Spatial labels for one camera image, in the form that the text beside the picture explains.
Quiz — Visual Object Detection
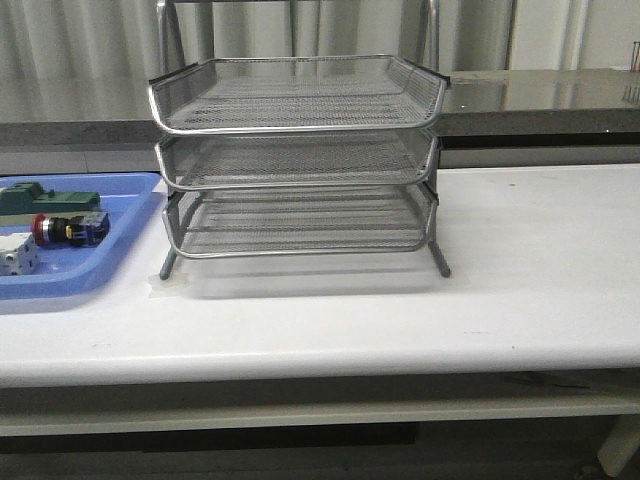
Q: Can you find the silver mesh tray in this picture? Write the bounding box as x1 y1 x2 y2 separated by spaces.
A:
162 184 438 259
155 129 440 191
147 54 450 136

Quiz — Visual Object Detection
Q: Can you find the red emergency stop button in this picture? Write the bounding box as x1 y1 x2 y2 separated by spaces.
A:
31 211 110 247

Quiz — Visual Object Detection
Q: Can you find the blue plastic tray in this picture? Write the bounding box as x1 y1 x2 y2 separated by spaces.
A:
1 172 164 300

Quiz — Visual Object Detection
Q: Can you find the grey steel back counter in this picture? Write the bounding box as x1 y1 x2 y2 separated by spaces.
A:
1 69 639 175

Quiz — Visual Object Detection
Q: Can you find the green terminal block module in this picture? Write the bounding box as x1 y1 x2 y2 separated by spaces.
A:
1 182 101 215

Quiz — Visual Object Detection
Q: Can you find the white table leg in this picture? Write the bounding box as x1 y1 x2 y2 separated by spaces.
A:
597 414 640 477

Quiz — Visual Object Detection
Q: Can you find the silver rack frame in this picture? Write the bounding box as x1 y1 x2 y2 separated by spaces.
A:
155 0 452 281

